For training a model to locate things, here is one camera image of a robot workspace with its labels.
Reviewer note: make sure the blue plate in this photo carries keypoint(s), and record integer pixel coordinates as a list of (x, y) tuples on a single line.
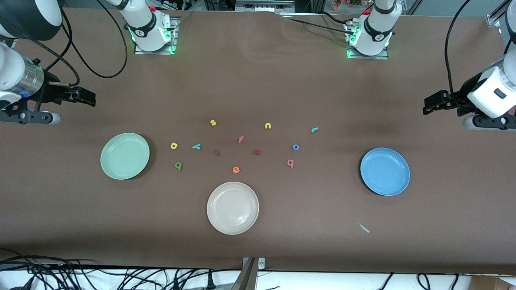
[(385, 172)]

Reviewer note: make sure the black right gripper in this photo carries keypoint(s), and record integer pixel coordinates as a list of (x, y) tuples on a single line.
[(51, 92)]

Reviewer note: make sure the grey metal bar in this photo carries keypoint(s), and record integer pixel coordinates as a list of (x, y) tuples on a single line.
[(246, 278)]

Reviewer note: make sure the brown table cover sheet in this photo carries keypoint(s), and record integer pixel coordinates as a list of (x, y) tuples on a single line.
[(282, 80)]

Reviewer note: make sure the white tape scrap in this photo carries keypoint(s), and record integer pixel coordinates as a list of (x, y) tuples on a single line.
[(364, 228)]

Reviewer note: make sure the beige plate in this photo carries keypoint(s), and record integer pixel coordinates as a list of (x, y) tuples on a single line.
[(233, 208)]

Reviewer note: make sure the green plate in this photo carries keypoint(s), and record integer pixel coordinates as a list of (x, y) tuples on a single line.
[(125, 156)]

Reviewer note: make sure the cardboard box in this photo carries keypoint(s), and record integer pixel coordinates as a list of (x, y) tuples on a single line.
[(492, 283)]

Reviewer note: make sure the aluminium frame rail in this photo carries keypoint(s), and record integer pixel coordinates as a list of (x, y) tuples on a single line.
[(494, 21)]

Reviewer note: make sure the black power plug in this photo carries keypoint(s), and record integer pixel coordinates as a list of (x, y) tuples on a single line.
[(175, 283), (209, 280)]

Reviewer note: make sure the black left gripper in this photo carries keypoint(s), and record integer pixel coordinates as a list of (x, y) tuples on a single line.
[(462, 98)]

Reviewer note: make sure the grey metal box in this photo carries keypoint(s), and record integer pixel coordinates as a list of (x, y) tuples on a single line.
[(264, 6)]

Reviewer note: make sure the silver metal bracket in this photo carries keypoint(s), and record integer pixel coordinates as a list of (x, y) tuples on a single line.
[(261, 262)]

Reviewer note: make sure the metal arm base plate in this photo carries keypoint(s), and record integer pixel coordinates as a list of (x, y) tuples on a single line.
[(174, 38), (383, 57)]

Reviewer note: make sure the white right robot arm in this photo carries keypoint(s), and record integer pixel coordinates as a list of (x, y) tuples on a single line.
[(147, 28)]

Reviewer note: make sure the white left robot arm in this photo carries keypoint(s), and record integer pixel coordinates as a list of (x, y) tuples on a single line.
[(375, 28)]

